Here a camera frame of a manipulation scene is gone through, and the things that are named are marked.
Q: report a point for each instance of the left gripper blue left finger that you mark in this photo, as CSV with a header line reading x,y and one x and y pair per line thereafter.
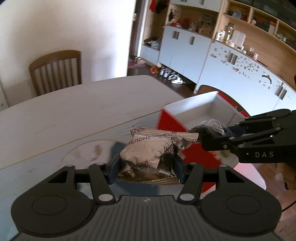
x,y
113,168

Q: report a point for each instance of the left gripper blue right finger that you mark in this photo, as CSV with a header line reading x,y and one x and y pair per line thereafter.
x,y
182,170

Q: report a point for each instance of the brown wooden chair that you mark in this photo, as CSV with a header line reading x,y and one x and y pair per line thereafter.
x,y
56,71

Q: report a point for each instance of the silver snack wrapper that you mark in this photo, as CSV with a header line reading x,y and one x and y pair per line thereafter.
x,y
149,154

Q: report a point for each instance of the dark brown door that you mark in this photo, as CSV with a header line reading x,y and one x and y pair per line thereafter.
x,y
136,27

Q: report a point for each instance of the dark bag of seeds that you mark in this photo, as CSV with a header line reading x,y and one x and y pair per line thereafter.
x,y
211,128

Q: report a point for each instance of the red and white cardboard box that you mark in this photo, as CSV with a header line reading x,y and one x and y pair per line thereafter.
x,y
211,113

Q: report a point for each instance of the white wall cabinet unit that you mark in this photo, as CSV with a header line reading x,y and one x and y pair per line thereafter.
x,y
226,45

